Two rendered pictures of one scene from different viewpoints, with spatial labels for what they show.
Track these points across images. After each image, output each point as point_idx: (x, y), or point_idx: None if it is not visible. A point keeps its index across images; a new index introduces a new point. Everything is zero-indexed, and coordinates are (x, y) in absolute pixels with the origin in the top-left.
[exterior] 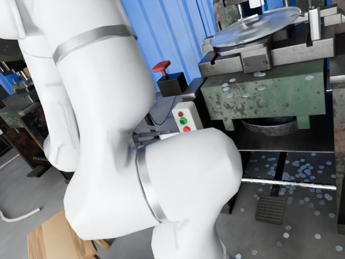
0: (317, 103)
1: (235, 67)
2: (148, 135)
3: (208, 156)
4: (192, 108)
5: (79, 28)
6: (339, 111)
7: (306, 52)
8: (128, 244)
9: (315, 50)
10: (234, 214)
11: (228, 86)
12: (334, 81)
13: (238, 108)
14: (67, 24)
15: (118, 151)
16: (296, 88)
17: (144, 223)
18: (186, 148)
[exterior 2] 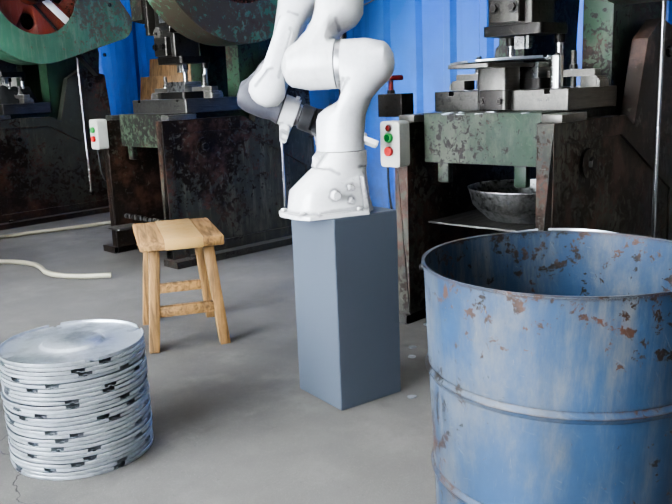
0: (534, 151)
1: (473, 104)
2: None
3: (373, 44)
4: (404, 126)
5: None
6: (541, 152)
7: (543, 99)
8: (243, 319)
9: (551, 98)
10: (412, 325)
11: (453, 116)
12: (545, 121)
13: (457, 148)
14: None
15: (329, 29)
16: (517, 129)
17: (325, 70)
18: (364, 39)
